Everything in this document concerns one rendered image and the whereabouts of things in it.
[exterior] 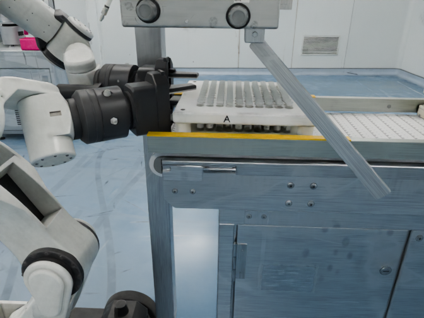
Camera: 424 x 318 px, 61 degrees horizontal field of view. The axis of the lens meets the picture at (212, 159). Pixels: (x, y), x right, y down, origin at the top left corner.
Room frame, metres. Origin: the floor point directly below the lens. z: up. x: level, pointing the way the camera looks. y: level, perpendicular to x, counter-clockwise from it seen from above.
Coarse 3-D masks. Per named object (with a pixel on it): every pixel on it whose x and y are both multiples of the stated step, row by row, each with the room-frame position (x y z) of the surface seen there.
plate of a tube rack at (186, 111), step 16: (192, 96) 0.69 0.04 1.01; (224, 96) 0.69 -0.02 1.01; (288, 96) 0.70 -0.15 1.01; (176, 112) 0.59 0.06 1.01; (192, 112) 0.59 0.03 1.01; (208, 112) 0.59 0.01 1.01; (224, 112) 0.59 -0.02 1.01; (240, 112) 0.59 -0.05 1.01; (256, 112) 0.59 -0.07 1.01; (272, 112) 0.59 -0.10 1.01; (288, 112) 0.59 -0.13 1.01
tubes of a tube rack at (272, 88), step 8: (224, 88) 0.71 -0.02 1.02; (232, 88) 0.72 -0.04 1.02; (240, 88) 0.72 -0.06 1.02; (248, 88) 0.72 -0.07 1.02; (256, 88) 0.72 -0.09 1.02; (264, 88) 0.72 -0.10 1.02; (272, 88) 0.72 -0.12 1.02; (208, 96) 0.66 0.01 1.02; (232, 96) 0.66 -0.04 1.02; (240, 96) 0.66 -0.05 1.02; (248, 96) 0.67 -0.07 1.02; (256, 96) 0.66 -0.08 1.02; (264, 96) 0.66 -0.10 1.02; (272, 96) 0.69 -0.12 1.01; (264, 104) 0.64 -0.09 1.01; (272, 128) 0.64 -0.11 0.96
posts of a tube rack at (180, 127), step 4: (176, 124) 0.60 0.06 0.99; (180, 124) 0.59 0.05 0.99; (184, 124) 0.59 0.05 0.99; (188, 124) 0.59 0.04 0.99; (176, 128) 0.60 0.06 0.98; (180, 128) 0.59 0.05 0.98; (184, 128) 0.59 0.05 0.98; (188, 128) 0.59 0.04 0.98; (300, 128) 0.58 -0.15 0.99; (304, 128) 0.58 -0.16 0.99; (308, 128) 0.58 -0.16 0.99; (312, 128) 0.58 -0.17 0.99; (300, 132) 0.58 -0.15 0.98; (304, 132) 0.58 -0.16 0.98; (308, 132) 0.58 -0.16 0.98; (312, 132) 0.58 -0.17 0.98
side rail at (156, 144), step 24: (168, 144) 0.57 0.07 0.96; (192, 144) 0.57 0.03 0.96; (216, 144) 0.56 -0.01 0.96; (240, 144) 0.56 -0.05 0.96; (264, 144) 0.56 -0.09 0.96; (288, 144) 0.56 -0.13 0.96; (312, 144) 0.56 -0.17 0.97; (360, 144) 0.56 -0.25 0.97; (384, 144) 0.55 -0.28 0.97; (408, 144) 0.55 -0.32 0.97
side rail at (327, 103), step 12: (180, 96) 0.84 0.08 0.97; (324, 96) 0.84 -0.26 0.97; (324, 108) 0.83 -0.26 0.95; (336, 108) 0.82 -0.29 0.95; (348, 108) 0.82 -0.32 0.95; (360, 108) 0.82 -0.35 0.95; (372, 108) 0.82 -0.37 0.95; (384, 108) 0.82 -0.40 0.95; (396, 108) 0.82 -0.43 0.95; (408, 108) 0.82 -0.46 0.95
